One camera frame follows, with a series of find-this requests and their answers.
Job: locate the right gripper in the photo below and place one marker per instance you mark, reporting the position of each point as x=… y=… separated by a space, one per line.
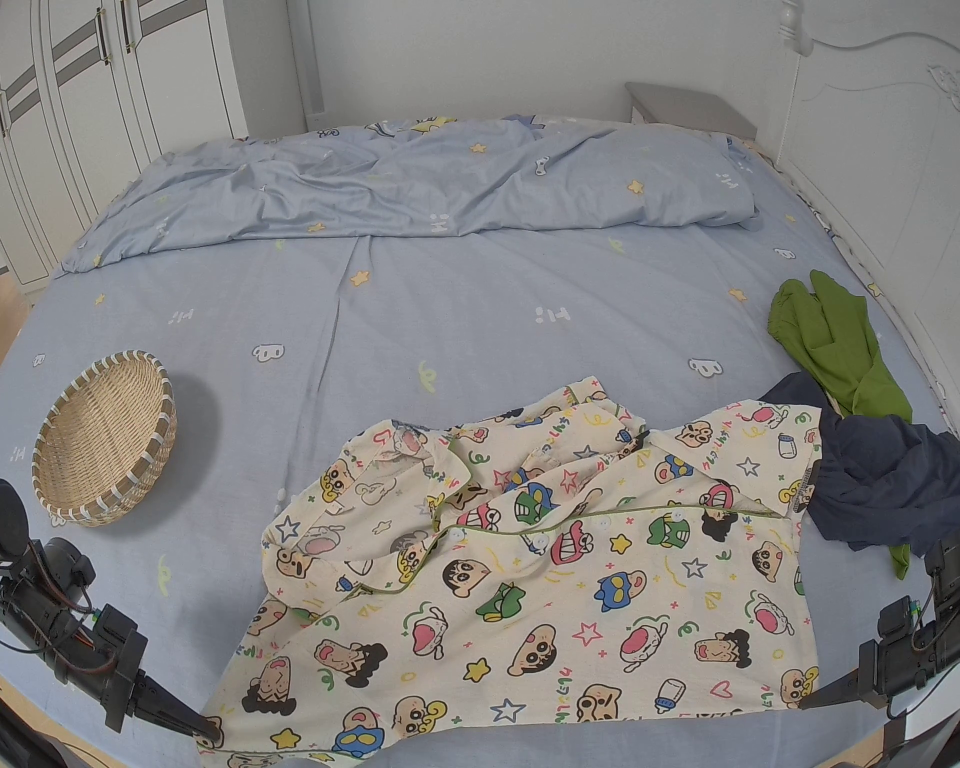
x=874 y=671

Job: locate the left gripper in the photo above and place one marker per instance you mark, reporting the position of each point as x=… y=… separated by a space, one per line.
x=124 y=675

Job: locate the cream printed pyjama top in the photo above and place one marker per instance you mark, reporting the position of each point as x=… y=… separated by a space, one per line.
x=525 y=600

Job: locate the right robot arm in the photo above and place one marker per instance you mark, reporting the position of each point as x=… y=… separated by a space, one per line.
x=946 y=600

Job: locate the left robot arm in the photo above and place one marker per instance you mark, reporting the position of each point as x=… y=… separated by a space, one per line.
x=60 y=574

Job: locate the dark blue garment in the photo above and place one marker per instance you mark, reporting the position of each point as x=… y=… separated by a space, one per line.
x=877 y=480

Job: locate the round woven basket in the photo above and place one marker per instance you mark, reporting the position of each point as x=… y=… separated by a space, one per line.
x=105 y=442

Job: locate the bed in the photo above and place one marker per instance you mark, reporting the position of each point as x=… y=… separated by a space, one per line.
x=480 y=315

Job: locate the green shorts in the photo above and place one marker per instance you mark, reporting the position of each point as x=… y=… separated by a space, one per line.
x=832 y=337

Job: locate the white wardrobe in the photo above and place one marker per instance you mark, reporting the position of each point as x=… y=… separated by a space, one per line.
x=75 y=112

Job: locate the pale blue quilt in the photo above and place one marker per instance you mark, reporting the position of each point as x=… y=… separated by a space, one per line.
x=450 y=180

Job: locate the grey bedside table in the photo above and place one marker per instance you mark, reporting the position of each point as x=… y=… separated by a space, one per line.
x=675 y=105

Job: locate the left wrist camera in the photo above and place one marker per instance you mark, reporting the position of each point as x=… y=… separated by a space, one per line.
x=116 y=628

